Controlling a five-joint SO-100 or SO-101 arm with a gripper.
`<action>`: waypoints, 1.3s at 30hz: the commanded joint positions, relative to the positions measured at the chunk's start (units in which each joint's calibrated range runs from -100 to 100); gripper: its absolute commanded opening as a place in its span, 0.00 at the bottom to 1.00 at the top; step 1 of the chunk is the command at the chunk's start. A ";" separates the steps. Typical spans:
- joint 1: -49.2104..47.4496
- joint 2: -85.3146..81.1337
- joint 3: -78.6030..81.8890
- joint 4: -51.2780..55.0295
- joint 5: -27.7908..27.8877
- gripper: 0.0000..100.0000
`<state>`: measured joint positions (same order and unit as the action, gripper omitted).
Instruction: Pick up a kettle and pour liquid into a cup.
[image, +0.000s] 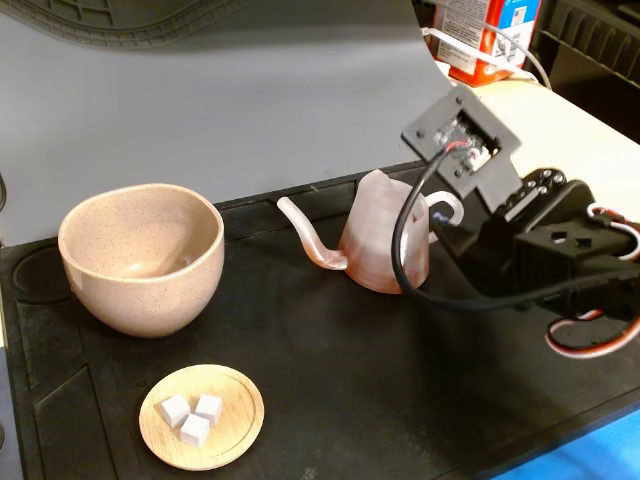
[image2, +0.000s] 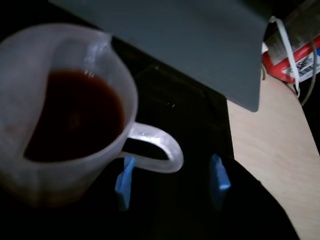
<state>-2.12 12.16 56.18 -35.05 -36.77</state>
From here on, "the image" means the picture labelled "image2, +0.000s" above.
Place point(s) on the gripper finger with blue tape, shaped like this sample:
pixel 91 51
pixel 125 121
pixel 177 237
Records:
pixel 125 185
pixel 220 180

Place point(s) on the translucent pink plastic kettle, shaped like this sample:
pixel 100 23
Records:
pixel 22 75

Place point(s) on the black silicone work mat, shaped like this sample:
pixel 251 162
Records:
pixel 175 120

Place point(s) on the red cardboard box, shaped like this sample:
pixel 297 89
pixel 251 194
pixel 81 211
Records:
pixel 272 65

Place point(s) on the smooth grey sheet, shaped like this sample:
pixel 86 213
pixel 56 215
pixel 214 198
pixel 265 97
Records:
pixel 187 50

